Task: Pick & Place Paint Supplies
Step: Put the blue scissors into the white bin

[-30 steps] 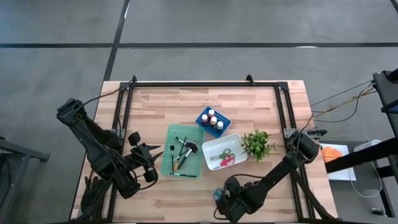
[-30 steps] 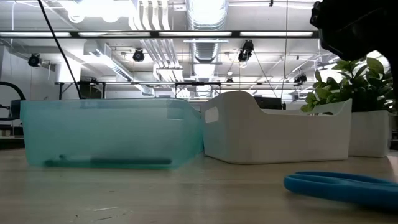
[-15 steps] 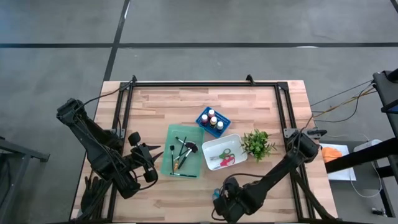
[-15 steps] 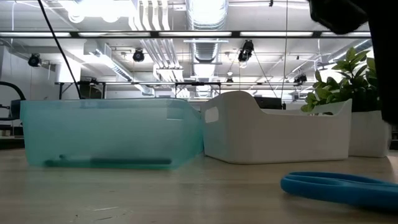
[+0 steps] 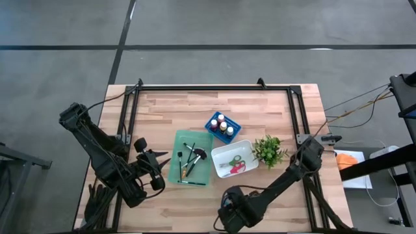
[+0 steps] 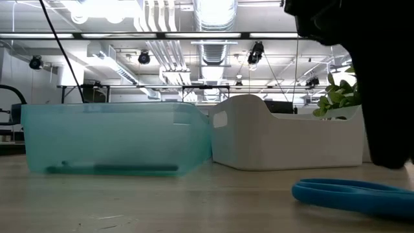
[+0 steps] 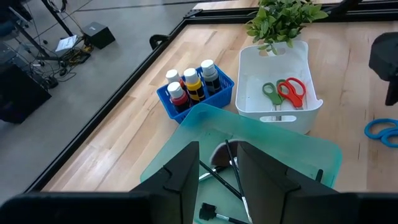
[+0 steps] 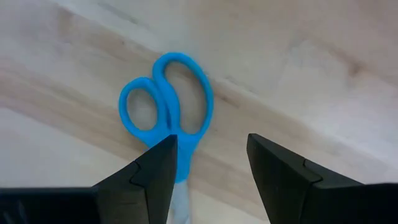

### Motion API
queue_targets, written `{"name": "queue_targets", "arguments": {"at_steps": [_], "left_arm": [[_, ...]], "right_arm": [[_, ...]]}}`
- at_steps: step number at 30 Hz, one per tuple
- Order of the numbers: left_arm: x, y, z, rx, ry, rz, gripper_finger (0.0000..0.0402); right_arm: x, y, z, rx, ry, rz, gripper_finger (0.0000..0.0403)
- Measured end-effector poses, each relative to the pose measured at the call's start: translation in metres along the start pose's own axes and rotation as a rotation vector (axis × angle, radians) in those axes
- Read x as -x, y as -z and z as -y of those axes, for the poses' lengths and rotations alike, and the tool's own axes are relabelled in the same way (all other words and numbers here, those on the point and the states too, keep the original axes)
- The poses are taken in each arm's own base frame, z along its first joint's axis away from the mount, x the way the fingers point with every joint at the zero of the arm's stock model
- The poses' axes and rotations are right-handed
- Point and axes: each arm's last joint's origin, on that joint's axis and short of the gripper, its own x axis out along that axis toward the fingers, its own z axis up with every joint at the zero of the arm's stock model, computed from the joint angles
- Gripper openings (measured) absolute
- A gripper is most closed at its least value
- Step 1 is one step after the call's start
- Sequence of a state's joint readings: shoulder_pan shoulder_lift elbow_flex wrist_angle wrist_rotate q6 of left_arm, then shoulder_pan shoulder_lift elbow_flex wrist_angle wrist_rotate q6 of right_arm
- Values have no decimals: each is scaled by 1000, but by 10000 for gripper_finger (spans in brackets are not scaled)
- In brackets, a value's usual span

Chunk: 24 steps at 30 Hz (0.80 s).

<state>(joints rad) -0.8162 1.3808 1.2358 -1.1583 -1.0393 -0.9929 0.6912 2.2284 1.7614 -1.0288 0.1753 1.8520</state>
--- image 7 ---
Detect small black fan brush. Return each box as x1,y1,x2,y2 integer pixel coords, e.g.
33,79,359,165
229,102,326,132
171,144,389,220
198,202,249,224

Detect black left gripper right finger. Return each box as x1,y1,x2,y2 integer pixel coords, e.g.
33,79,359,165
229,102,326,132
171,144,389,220
238,141,398,224

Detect large black floor equipment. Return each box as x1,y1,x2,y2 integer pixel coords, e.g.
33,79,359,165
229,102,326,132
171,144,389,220
0,60,53,124

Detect yellow paint bottle white cap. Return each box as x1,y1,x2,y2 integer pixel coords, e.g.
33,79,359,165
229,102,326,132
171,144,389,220
183,67,206,105

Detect black handled paint brush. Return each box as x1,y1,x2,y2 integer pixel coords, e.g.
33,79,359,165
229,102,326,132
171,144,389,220
198,159,244,200

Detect green handled scissors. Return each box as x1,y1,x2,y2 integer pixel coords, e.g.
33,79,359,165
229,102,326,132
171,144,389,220
261,78,287,121

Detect blue handled scissors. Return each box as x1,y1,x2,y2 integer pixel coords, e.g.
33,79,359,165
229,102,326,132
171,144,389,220
363,118,398,149

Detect black aluminium table frame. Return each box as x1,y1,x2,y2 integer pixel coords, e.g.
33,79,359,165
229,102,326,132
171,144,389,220
24,0,398,193

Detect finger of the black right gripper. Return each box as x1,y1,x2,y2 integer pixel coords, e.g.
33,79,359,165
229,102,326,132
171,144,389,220
385,80,398,106

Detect green plant white pot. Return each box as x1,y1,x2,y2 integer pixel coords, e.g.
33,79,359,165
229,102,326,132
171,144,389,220
244,0,330,56

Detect red paint bottle white cap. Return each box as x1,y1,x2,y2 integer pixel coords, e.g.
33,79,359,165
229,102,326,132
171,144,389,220
165,68,187,93
167,81,191,113

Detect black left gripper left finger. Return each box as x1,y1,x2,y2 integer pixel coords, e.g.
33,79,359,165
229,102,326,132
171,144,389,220
0,141,200,224

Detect large powder brush black handle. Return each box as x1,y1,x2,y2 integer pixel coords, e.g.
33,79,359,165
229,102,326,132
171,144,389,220
198,139,240,182

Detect white plastic bin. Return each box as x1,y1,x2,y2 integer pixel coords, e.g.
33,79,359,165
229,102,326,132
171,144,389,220
235,39,324,136

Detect black cable loop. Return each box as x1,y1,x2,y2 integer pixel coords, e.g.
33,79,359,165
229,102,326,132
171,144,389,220
149,33,171,50

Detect blue plastic basket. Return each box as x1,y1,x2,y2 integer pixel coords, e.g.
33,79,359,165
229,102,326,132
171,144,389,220
156,64,235,124

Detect black floor box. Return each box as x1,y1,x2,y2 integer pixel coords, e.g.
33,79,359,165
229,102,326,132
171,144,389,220
81,21,116,50

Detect red handled scissors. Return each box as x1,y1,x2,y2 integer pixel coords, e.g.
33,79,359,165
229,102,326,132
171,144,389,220
276,77,308,110

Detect white floor paper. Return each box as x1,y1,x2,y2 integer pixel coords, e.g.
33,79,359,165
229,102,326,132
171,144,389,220
55,34,78,53

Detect thin black brush silver ferrule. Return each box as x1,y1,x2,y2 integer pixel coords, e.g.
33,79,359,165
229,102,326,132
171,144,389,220
224,139,253,224

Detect green translucent plastic bin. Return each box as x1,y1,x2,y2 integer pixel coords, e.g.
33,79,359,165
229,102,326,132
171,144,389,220
139,103,343,224

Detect black paint bottle white cap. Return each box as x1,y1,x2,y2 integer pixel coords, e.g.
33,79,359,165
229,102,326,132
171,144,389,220
200,58,223,96

